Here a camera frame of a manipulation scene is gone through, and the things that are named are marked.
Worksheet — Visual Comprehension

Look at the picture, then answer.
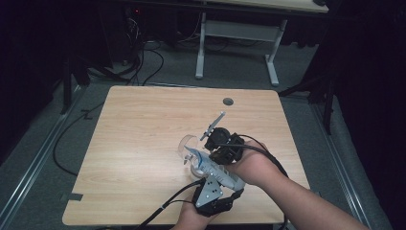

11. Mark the right hand-held gripper cable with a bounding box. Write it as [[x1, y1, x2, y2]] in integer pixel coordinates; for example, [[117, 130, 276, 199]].
[[219, 133, 290, 230]]

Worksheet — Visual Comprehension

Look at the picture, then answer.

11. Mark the black floor cable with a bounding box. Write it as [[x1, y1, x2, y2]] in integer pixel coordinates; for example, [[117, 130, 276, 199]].
[[52, 102, 106, 176]]

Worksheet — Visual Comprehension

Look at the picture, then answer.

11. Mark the white metal frame desk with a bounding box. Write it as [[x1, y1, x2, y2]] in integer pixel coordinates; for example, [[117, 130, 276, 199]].
[[194, 0, 329, 87]]

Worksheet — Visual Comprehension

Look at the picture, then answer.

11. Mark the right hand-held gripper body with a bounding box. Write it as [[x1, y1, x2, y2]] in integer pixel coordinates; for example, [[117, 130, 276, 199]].
[[199, 111, 245, 166]]

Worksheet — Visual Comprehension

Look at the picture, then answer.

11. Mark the bundle of black cables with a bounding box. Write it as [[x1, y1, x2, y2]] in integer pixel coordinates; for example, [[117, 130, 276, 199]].
[[123, 15, 166, 87]]

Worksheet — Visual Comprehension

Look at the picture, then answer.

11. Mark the clear glass jar with lid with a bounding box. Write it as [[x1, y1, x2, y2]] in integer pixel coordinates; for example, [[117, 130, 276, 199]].
[[177, 133, 209, 180]]

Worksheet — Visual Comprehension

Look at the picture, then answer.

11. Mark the hand-held gripper cable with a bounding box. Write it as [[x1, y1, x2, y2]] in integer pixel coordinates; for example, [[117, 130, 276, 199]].
[[137, 177, 207, 230], [219, 133, 290, 230]]

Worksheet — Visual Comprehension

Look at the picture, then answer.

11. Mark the white and blue pouch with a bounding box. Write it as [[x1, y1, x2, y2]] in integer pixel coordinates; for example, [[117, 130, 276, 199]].
[[184, 146, 247, 193]]

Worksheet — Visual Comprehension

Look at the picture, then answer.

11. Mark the left hand-held gripper cable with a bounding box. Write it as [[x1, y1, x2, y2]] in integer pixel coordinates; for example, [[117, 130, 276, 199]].
[[137, 177, 207, 230]]

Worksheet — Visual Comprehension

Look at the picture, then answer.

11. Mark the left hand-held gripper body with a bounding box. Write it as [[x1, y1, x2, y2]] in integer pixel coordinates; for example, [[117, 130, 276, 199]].
[[191, 174, 236, 219]]

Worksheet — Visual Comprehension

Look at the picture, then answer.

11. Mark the person's right hand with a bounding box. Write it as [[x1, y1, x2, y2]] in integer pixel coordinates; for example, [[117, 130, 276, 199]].
[[227, 140, 282, 186]]

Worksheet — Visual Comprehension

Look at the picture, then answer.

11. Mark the grey tape strip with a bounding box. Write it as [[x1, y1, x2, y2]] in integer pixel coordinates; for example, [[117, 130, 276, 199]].
[[60, 192, 84, 202]]

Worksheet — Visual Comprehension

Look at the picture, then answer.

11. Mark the person's left hand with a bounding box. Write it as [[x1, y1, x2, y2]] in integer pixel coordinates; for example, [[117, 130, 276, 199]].
[[171, 204, 219, 230]]

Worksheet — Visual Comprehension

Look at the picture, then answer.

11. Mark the black metal stand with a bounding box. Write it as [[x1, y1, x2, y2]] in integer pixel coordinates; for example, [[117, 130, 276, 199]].
[[60, 54, 92, 114], [277, 73, 336, 135]]

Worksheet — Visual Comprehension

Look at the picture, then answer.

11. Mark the metal floor rail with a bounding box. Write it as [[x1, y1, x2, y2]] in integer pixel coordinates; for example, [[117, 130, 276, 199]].
[[310, 102, 372, 230], [0, 85, 87, 224]]

